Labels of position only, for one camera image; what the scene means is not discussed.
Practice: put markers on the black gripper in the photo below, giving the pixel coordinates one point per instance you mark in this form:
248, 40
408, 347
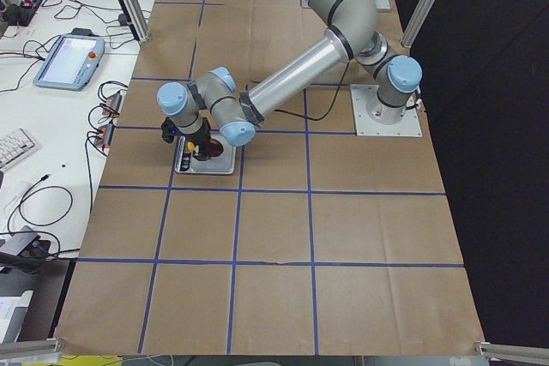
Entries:
200, 141

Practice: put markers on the red yellow mango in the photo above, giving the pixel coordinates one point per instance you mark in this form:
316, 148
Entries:
215, 148

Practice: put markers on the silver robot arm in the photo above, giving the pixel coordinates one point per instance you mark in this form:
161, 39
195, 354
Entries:
210, 115

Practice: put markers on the silver digital kitchen scale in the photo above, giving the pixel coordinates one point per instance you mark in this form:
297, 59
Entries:
185, 163

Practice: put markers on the lower orange adapter box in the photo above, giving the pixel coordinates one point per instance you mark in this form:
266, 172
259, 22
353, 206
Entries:
103, 139

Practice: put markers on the orange adapter box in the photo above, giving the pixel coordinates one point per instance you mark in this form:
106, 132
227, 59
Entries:
103, 139
111, 107

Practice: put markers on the upper orange adapter box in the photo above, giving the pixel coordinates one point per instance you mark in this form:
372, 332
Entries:
111, 107

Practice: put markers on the black power adapter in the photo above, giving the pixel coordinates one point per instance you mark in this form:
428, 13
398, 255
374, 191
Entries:
122, 20

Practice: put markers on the blue teach pendant tablet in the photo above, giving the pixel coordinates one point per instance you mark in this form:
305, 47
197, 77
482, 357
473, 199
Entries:
71, 62

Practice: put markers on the white keyboard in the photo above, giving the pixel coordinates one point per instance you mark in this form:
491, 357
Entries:
16, 146

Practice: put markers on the grey laptop hub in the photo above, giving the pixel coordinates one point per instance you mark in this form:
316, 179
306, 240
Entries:
26, 243

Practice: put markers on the black electronics board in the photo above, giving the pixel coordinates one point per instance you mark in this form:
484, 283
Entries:
21, 14

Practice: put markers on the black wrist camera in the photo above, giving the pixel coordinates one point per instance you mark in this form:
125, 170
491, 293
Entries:
168, 131

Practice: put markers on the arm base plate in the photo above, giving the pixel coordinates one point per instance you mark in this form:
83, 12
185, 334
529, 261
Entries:
383, 5
374, 119

